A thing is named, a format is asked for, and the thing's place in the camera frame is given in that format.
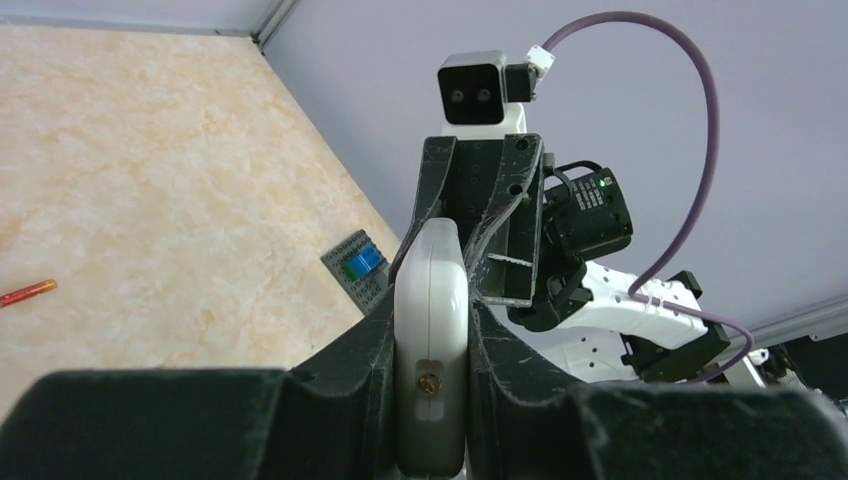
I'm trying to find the grey brick baseplate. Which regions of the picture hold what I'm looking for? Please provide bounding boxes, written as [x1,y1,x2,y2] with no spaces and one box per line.
[320,229,390,315]

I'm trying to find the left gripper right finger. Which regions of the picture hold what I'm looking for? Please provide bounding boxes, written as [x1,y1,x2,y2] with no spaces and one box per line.
[467,302,847,479]

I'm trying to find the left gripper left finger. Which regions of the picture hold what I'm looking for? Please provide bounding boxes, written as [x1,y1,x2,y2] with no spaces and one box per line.
[1,296,398,479]

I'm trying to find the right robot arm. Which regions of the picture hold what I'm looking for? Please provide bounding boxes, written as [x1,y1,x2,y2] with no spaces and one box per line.
[393,134,787,397]

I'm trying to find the white remote control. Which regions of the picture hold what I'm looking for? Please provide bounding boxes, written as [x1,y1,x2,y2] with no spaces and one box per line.
[394,218,469,479]

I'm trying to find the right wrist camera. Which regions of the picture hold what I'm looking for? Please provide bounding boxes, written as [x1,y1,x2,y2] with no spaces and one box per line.
[437,45,555,140]

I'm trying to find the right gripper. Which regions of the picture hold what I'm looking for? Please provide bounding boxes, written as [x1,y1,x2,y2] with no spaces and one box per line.
[389,134,544,308]

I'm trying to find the orange battery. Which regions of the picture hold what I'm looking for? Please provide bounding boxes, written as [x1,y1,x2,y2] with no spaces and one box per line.
[1,279,57,308]

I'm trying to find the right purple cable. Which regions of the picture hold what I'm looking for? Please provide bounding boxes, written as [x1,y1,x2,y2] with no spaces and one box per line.
[541,10,755,384]

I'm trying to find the blue brick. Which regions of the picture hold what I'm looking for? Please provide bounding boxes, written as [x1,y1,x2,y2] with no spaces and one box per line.
[342,247,385,281]

